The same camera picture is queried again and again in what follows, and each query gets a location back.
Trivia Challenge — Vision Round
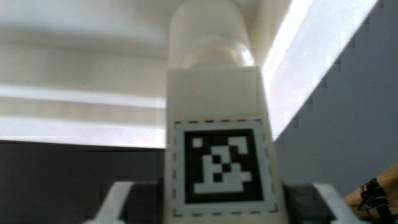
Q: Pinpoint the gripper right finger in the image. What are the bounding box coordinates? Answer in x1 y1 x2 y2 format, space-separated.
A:
285 183 363 224

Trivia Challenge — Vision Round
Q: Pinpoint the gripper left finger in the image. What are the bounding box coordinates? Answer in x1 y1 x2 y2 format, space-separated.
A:
83 181 163 224

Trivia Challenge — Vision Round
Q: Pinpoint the white table leg with tag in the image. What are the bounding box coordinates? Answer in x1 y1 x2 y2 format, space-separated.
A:
164 0 290 224

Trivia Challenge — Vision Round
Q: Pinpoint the white square tabletop part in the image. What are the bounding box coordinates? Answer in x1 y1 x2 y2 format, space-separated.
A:
0 0 381 148

